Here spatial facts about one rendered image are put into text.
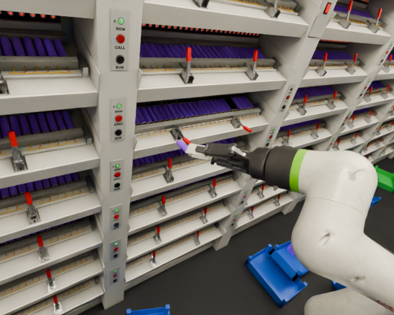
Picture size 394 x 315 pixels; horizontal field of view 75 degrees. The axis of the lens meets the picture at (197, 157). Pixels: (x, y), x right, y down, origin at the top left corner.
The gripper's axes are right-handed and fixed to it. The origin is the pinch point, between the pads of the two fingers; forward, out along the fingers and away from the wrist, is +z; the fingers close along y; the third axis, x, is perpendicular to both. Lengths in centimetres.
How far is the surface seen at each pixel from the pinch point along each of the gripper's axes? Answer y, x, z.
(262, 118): -35.6, -34.1, 4.6
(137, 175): -9.3, 9.7, 28.9
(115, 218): -8.9, 25.9, 29.1
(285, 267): -113, 17, -3
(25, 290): -7, 61, 52
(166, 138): -2.3, -3.4, 16.5
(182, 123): -4.9, -10.9, 15.6
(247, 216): -106, -3, 27
